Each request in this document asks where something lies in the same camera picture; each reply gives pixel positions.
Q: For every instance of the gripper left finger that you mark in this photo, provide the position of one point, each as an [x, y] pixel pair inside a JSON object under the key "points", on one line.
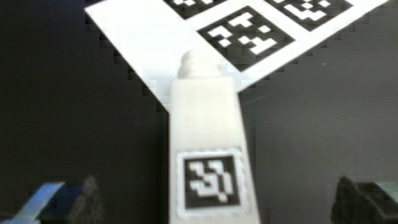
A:
{"points": [[65, 203]]}

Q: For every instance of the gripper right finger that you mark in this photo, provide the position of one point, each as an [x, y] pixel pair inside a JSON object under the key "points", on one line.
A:
{"points": [[365, 203]]}

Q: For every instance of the white desk leg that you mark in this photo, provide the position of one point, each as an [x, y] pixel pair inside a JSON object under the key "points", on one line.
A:
{"points": [[212, 195]]}

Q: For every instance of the white marker sheet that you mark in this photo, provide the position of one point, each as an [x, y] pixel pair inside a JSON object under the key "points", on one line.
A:
{"points": [[255, 32]]}

